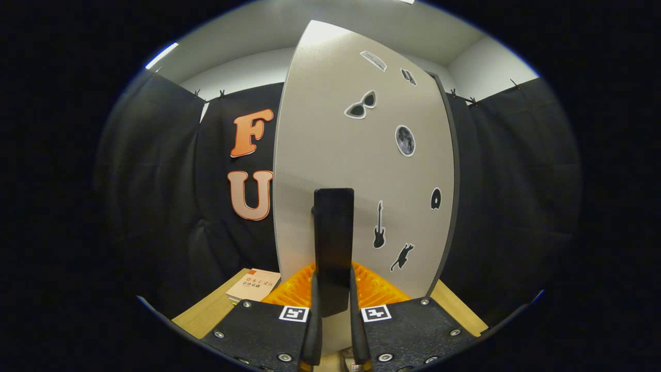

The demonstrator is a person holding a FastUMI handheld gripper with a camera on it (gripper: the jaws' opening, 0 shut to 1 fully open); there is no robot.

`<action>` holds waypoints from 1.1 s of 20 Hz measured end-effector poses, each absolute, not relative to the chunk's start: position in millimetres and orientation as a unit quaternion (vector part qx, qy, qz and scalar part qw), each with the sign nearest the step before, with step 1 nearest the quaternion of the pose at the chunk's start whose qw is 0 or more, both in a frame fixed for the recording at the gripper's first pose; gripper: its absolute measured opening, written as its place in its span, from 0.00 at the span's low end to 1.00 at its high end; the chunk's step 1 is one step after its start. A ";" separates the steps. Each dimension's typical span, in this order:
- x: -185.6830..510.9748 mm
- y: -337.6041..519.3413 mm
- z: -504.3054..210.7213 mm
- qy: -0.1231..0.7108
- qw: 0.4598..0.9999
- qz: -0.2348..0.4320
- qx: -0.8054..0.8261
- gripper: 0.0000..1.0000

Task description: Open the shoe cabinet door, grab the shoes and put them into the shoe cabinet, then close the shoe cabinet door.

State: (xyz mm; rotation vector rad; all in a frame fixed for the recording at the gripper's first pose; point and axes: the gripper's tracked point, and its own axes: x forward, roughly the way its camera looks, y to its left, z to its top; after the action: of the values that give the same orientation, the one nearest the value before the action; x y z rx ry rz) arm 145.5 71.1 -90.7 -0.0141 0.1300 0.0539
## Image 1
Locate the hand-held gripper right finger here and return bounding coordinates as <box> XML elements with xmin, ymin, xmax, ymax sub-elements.
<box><xmin>350</xmin><ymin>261</ymin><xmax>478</xmax><ymax>372</ymax></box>

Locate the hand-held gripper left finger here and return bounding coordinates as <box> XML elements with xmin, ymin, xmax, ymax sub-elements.
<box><xmin>200</xmin><ymin>262</ymin><xmax>323</xmax><ymax>372</ymax></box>

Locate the black door handle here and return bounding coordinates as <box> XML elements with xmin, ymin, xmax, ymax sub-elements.
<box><xmin>311</xmin><ymin>188</ymin><xmax>355</xmax><ymax>317</ymax></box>

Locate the beige shoe cabinet door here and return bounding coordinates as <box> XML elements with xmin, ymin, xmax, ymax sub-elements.
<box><xmin>273</xmin><ymin>20</ymin><xmax>456</xmax><ymax>357</ymax></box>

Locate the beige book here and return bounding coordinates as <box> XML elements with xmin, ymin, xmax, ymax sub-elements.
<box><xmin>226</xmin><ymin>269</ymin><xmax>282</xmax><ymax>303</ymax></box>

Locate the black backdrop cloth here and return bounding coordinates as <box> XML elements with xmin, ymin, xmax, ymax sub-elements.
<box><xmin>93</xmin><ymin>70</ymin><xmax>584</xmax><ymax>331</ymax></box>

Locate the narrow ceiling light strip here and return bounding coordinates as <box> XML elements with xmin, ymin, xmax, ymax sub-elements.
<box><xmin>145</xmin><ymin>42</ymin><xmax>179</xmax><ymax>70</ymax></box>

